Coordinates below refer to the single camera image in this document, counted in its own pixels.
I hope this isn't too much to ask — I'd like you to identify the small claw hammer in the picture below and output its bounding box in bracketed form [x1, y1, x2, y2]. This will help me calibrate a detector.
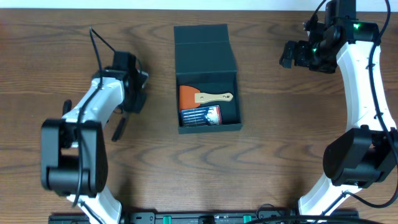
[111, 113, 129, 142]

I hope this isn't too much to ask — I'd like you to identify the orange scraper wooden handle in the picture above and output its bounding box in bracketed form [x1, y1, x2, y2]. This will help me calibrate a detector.
[179, 85, 234, 111]

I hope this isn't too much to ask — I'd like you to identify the blue precision screwdriver set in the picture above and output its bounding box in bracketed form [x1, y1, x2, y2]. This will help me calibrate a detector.
[180, 105, 222, 126]

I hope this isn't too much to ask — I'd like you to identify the dark green lidded box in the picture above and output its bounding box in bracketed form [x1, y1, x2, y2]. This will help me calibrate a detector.
[174, 24, 243, 134]

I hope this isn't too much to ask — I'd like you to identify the black yellow screwdriver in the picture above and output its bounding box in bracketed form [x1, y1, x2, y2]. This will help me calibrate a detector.
[62, 100, 72, 115]

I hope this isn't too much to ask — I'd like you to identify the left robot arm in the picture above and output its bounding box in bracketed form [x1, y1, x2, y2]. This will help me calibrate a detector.
[40, 51, 149, 223]

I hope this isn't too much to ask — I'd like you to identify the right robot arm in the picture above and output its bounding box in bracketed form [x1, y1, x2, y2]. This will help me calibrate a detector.
[280, 17, 397, 217]

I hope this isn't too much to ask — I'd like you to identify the right black cable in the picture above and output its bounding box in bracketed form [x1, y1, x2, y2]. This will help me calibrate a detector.
[304, 0, 398, 215]

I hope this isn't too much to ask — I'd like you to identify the black cable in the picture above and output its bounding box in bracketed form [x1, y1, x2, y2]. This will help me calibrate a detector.
[304, 0, 398, 215]
[71, 26, 118, 224]

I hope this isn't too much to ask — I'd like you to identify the left black cable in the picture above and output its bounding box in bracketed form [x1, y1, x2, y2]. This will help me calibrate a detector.
[71, 26, 118, 224]

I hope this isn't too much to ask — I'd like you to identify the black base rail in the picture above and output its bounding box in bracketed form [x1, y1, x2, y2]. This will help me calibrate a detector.
[48, 210, 360, 224]

